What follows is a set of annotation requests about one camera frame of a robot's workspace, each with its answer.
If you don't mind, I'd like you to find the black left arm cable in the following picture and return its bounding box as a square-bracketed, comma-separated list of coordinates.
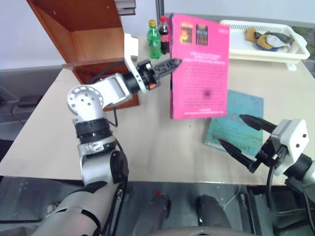
[88, 61, 125, 128]

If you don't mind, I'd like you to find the white and yellow cloth piece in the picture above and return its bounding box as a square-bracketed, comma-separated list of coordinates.
[255, 34, 288, 52]

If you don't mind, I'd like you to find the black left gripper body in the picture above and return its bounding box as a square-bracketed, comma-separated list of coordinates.
[136, 59, 162, 91]

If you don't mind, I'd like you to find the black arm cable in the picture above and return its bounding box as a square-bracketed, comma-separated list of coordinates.
[266, 153, 315, 236]
[88, 61, 125, 128]

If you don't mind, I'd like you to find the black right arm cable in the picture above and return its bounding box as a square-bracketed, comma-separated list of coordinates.
[266, 153, 315, 236]

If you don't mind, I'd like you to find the black box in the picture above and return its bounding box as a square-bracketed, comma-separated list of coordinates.
[16, 94, 43, 109]

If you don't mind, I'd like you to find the grey metal pole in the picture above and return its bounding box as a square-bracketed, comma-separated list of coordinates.
[155, 0, 165, 22]

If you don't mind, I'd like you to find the cola bottle with red cap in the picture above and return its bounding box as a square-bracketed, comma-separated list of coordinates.
[158, 16, 171, 55]

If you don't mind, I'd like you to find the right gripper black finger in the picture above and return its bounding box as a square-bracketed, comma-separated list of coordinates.
[239, 114, 278, 134]
[217, 138, 258, 171]

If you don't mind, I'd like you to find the tan cloth piece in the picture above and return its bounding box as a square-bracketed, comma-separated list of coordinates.
[244, 28, 258, 43]

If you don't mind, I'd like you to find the wooden bookshelf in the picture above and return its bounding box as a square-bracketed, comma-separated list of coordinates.
[26, 0, 141, 109]

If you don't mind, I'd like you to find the white plastic basket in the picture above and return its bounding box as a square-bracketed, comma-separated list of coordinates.
[220, 19, 311, 72]

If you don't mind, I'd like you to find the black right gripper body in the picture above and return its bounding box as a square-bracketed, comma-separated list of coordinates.
[248, 134, 288, 173]

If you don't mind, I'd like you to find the green plastic bottle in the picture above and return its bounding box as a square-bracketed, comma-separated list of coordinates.
[147, 19, 162, 60]

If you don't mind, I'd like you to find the thin white cable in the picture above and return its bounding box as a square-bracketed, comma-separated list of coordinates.
[223, 185, 242, 210]

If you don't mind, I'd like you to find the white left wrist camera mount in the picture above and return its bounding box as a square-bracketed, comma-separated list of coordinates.
[124, 32, 146, 95]

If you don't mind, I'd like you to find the teal book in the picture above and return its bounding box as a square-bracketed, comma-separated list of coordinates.
[203, 89, 264, 157]

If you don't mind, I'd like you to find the dark rounded shape with red dot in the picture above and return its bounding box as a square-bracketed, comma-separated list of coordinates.
[137, 191, 172, 232]

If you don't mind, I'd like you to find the pink book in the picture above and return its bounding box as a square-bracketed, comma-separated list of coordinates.
[169, 13, 231, 120]

